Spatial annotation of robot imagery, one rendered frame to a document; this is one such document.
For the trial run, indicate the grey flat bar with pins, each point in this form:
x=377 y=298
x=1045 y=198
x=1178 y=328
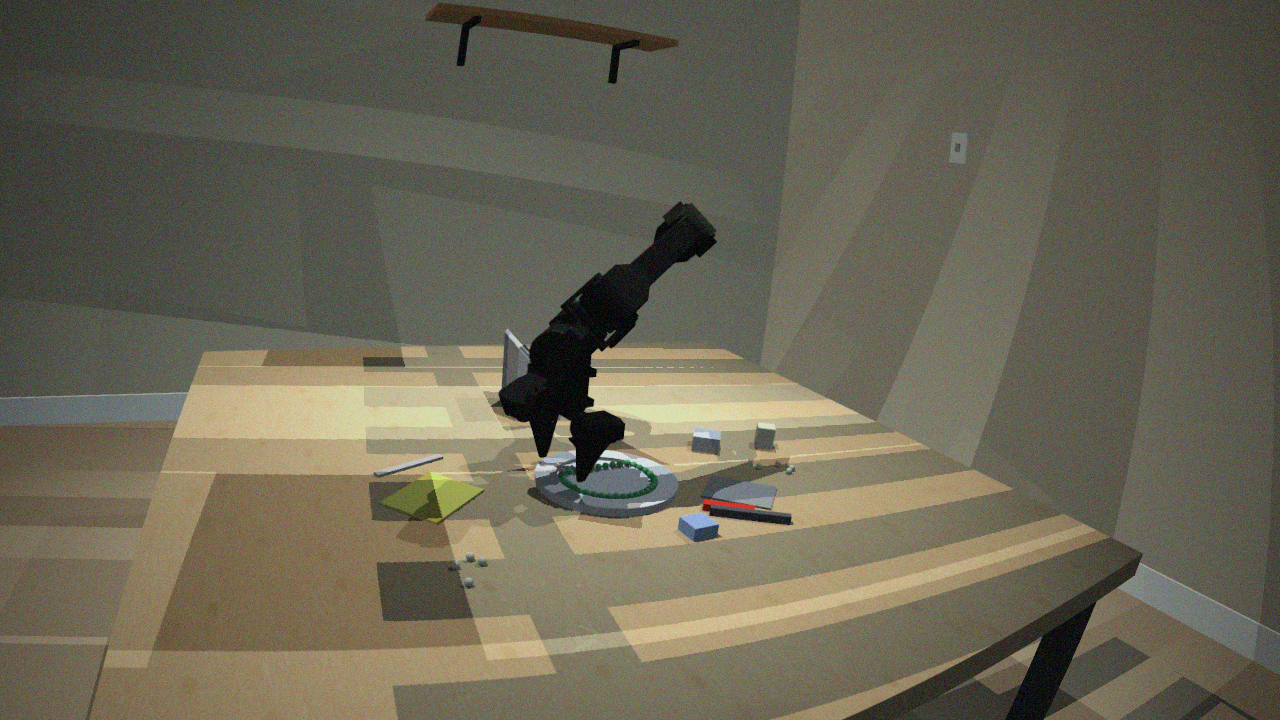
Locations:
x=412 y=464

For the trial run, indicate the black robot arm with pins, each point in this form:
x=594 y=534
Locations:
x=608 y=303

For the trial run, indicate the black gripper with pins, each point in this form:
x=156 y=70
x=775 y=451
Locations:
x=592 y=432

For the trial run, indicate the yellow-green flat square panel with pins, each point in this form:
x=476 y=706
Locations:
x=432 y=497

